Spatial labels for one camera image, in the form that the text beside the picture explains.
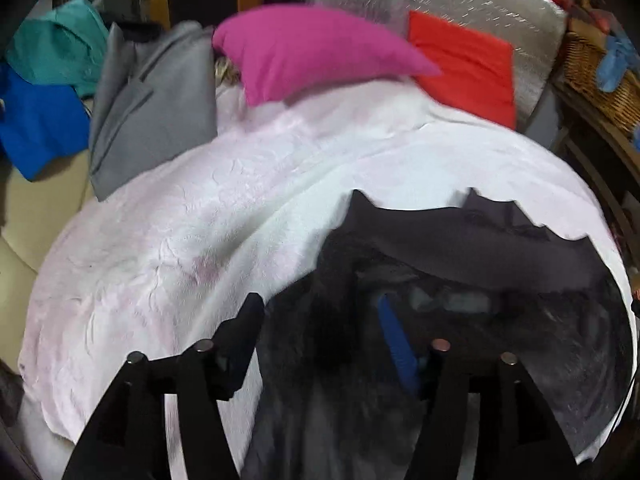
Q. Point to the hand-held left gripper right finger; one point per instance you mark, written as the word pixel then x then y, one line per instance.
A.
pixel 397 350

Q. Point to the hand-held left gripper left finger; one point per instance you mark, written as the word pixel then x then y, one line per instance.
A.
pixel 237 355

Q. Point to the black quilted jacket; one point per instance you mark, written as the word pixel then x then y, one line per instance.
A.
pixel 500 270

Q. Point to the white fleece blanket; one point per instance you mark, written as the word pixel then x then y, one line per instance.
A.
pixel 200 220

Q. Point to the beige sofa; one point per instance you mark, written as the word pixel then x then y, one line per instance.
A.
pixel 20 240

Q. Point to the grey garment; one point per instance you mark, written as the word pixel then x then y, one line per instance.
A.
pixel 150 110

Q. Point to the red pillow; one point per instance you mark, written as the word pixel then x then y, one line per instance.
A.
pixel 465 70

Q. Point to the blue garment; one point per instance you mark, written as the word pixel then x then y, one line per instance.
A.
pixel 35 125

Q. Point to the magenta pillow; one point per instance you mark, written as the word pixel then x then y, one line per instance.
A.
pixel 310 50

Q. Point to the wicker basket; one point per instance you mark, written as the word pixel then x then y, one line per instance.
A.
pixel 585 70

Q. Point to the light blue cloth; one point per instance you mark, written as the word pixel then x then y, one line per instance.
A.
pixel 612 65

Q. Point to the teal garment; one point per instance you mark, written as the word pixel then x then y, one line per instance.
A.
pixel 55 45

